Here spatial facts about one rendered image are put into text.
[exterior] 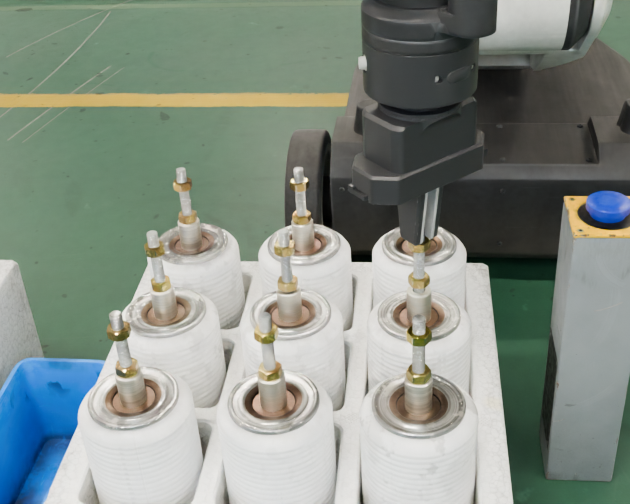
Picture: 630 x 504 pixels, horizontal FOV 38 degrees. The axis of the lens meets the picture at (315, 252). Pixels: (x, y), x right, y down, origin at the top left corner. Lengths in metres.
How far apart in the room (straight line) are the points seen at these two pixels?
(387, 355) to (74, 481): 0.29
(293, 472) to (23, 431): 0.42
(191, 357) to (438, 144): 0.30
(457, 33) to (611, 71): 0.93
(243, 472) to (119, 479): 0.10
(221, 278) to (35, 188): 0.79
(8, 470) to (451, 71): 0.65
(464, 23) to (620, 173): 0.62
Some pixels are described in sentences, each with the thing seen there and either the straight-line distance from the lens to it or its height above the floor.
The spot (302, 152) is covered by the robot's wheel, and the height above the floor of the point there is 0.19.
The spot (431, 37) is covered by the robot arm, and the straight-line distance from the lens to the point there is 0.67.
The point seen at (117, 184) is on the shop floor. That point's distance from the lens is 1.66.
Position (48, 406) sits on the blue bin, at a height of 0.05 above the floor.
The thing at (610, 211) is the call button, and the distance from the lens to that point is 0.87.
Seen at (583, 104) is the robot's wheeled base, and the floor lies 0.17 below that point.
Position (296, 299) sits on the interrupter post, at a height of 0.27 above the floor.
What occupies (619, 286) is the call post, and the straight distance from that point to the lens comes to 0.90.
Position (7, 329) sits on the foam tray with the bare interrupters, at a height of 0.13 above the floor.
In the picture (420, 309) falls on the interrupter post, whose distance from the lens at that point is 0.83.
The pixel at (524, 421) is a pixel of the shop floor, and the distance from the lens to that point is 1.12.
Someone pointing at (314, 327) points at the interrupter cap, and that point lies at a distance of 0.84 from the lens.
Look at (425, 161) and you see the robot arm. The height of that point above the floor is 0.43.
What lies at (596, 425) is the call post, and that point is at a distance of 1.01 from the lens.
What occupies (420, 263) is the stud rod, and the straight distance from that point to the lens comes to 0.81.
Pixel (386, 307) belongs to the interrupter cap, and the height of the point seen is 0.25.
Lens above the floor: 0.77
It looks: 33 degrees down
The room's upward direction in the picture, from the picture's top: 4 degrees counter-clockwise
